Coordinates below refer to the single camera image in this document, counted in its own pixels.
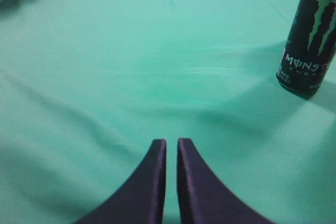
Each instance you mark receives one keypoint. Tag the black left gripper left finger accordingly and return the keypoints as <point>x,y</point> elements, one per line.
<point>141,197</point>

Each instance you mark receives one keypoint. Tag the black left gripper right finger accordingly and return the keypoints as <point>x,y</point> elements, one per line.
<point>202,197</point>

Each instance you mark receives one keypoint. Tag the green tablecloth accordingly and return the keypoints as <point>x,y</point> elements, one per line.
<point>86,85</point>

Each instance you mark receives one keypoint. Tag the black Monster energy can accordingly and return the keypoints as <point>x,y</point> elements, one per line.
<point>310,47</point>

